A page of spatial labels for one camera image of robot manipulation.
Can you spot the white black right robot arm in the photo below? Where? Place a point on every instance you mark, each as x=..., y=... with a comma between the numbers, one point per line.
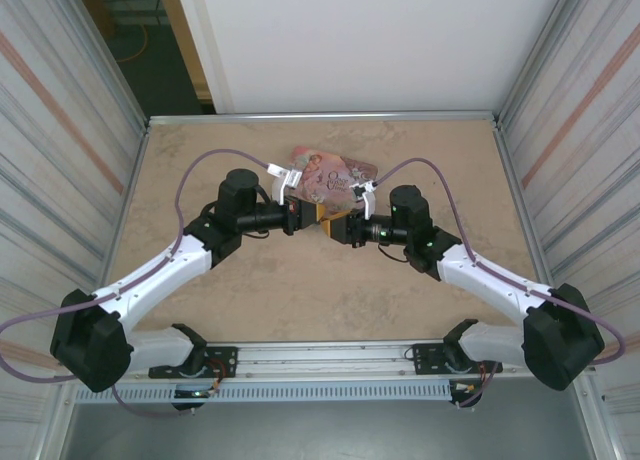
x=490, y=275

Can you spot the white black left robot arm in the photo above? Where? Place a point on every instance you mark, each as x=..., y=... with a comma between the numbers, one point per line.
x=150, y=275

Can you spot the pink floral tin box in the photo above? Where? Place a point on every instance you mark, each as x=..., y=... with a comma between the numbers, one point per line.
x=335, y=172

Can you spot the grey metal shelf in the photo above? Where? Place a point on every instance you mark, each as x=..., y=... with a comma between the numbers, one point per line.
x=320, y=432

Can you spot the aluminium enclosure frame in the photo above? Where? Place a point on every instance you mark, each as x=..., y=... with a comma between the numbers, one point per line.
x=320, y=117

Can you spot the aluminium front rail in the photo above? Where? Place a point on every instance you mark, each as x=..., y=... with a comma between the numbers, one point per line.
x=325, y=360

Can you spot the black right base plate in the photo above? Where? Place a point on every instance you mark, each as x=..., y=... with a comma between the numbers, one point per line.
x=425, y=357

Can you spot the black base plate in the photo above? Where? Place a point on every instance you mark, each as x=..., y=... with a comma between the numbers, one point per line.
x=222, y=355
x=425, y=357

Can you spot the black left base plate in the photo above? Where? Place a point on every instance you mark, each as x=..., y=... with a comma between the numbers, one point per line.
x=222, y=355

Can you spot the wooden door frame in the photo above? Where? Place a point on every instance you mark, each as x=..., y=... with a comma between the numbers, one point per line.
x=187, y=40

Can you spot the striped translucent left wall panel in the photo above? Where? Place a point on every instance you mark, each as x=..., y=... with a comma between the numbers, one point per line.
x=50, y=130

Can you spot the striped translucent wall panel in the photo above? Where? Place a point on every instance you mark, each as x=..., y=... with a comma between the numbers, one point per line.
x=50, y=130
x=590, y=130

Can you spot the striped translucent right wall panel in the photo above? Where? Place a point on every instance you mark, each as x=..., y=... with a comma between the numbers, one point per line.
x=590, y=130

